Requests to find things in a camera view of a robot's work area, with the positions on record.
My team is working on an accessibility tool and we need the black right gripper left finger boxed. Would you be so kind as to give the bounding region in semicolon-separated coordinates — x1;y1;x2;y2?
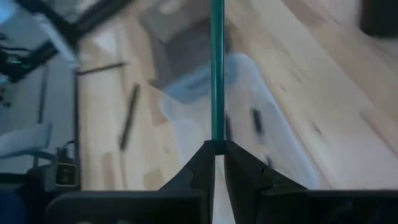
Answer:
158;139;216;224

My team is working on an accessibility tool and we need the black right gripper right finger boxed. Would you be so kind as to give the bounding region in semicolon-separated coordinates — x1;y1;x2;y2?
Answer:
223;139;310;224

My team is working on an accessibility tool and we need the clear pen with black grip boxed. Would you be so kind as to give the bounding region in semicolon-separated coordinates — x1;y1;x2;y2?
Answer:
250;106;274;169

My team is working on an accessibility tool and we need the black pen with white print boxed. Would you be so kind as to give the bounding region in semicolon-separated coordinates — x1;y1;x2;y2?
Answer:
119;82;141;152

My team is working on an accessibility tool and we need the dark wooden pencil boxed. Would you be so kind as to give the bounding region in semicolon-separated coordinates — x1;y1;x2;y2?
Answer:
76;62;127;76

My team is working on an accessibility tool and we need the clear plastic bin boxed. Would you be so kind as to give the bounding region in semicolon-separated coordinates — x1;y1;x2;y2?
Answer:
158;52;321;190

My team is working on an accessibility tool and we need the small black box device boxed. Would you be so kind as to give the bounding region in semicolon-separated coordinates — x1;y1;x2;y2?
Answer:
54;161;78;187

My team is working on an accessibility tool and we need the pale plastic seat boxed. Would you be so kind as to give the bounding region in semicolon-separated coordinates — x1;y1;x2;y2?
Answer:
0;123;53;159

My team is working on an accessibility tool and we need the black aluminium table frame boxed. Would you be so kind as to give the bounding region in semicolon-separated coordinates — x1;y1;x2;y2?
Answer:
15;0;134;47

